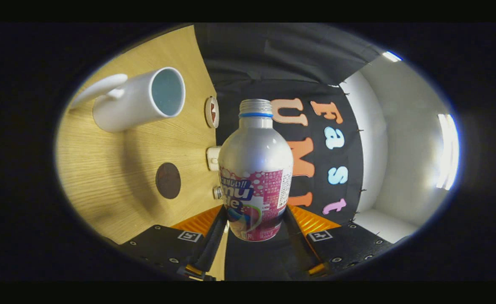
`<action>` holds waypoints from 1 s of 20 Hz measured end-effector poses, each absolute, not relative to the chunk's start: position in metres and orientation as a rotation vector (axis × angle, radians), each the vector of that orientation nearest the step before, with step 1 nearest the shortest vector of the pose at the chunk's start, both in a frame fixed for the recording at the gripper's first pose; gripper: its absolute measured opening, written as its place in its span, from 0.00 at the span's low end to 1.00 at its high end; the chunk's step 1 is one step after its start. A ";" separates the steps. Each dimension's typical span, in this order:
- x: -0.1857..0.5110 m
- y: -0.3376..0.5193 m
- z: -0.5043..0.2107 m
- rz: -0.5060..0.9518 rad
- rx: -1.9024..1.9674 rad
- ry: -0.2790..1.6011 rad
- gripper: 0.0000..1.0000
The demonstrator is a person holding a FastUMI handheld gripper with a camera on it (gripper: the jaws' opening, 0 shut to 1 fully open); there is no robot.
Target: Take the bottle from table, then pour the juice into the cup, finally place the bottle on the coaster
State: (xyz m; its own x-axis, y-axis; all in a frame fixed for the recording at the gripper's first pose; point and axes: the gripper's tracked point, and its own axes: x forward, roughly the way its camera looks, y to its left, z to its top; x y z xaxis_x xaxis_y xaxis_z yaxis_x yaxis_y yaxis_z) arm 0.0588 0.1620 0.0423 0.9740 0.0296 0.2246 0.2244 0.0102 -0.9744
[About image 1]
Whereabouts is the silver bottle with pink label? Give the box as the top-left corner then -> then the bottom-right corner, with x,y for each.
218,99 -> 294,242

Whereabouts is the white round plate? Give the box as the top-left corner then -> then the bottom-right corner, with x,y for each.
204,96 -> 220,129

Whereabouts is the wooden table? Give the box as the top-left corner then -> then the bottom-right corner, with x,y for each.
56,25 -> 229,281

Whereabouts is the black backdrop cloth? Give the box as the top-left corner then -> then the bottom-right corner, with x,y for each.
194,23 -> 384,281

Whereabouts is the white toaster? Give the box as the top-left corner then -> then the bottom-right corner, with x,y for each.
206,146 -> 222,171

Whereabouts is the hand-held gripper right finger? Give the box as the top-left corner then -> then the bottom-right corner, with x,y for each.
283,205 -> 395,278

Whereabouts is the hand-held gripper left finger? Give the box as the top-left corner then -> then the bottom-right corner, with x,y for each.
118,205 -> 230,280

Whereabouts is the dark brown round coaster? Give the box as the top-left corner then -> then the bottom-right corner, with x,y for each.
155,163 -> 181,199

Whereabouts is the white cup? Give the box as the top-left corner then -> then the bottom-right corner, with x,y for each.
69,67 -> 186,133

